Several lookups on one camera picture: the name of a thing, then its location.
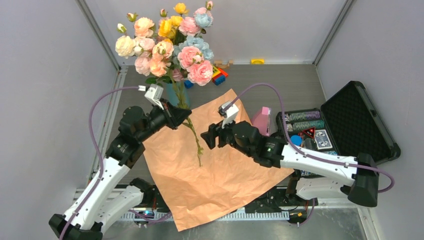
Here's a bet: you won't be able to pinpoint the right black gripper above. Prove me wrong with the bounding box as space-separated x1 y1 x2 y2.
201 113 254 157

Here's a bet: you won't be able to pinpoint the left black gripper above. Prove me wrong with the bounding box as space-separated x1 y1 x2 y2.
136 97 191 143

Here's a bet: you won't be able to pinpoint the teal ceramic vase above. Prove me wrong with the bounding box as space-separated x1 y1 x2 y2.
166 81 191 109

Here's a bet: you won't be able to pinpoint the mauve rose stem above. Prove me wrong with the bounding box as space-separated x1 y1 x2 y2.
170 67 204 168

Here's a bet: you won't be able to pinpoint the peach wrapping paper sheet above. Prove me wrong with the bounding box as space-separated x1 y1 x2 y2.
143 89 293 232

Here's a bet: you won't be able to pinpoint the pale pink rose stem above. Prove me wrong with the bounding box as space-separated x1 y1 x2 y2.
134 37 155 76

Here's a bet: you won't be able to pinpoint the peach pink rose stem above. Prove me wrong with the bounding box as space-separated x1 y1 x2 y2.
149 38 174 77

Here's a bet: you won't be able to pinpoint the cream white rose stems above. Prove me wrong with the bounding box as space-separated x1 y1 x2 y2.
115 23 136 59

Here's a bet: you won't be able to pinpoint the yellow rose stems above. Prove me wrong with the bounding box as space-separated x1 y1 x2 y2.
157 2 188 40

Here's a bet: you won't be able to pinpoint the light blue flower stem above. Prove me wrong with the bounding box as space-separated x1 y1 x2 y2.
172 7 214 64

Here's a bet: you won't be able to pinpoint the paper flower bouquet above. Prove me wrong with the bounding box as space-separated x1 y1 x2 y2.
172 46 214 86

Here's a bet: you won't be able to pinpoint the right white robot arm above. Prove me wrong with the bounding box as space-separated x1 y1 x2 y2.
200 121 379 207

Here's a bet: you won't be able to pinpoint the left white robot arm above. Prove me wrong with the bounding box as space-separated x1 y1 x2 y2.
48 100 192 240

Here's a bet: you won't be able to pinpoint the small blue cube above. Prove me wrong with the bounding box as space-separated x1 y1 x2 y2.
183 80 194 89

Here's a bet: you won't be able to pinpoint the pink plastic box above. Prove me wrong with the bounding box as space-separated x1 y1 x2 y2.
251 106 272 137

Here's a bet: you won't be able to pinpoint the colourful toy block house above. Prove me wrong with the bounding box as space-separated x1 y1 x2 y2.
211 65 228 86

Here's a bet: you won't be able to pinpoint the wooden toy piece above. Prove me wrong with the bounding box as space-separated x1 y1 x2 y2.
213 59 234 69

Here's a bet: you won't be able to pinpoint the yellow toy block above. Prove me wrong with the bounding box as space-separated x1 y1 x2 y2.
250 58 265 65

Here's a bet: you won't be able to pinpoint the blue round chip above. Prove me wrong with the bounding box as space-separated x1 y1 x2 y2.
290 135 303 147

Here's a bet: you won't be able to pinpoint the pink peach rose stems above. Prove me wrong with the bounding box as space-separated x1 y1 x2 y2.
126 0 214 49

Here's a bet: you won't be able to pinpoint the red triangle card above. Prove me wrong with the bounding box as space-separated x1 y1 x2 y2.
301 127 316 139

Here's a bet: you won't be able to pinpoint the black poker chip case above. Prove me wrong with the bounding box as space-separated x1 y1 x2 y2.
271 81 401 165

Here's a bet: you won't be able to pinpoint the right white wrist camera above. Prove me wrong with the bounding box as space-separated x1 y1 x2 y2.
218 101 239 129

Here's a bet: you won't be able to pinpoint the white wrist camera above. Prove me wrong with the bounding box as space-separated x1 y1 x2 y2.
218 101 239 129
138 84 165 110

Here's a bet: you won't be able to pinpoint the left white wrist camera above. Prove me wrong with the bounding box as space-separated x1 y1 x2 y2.
138 84 165 110

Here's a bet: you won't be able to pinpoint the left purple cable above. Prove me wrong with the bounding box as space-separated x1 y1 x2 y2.
58 85 173 240

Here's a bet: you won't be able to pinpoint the purple cable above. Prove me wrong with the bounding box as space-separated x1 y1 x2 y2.
228 82 396 227
58 85 173 240

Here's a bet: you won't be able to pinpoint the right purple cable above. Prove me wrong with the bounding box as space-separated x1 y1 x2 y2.
228 82 396 227

